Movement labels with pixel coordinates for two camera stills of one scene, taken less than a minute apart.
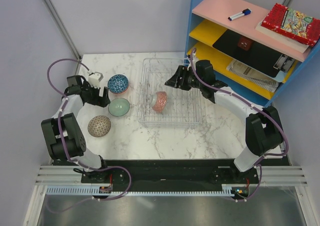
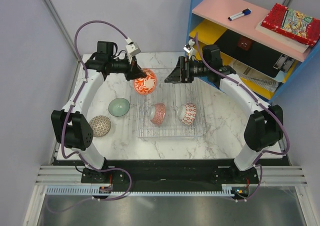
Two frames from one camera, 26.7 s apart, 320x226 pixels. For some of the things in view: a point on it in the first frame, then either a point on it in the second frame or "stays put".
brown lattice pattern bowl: (99, 126) stays put
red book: (294, 24) stays put
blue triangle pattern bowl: (118, 84) → (186, 113)
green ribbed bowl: (119, 107) stays put
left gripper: (101, 101) → (135, 72)
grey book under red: (283, 39) stays put
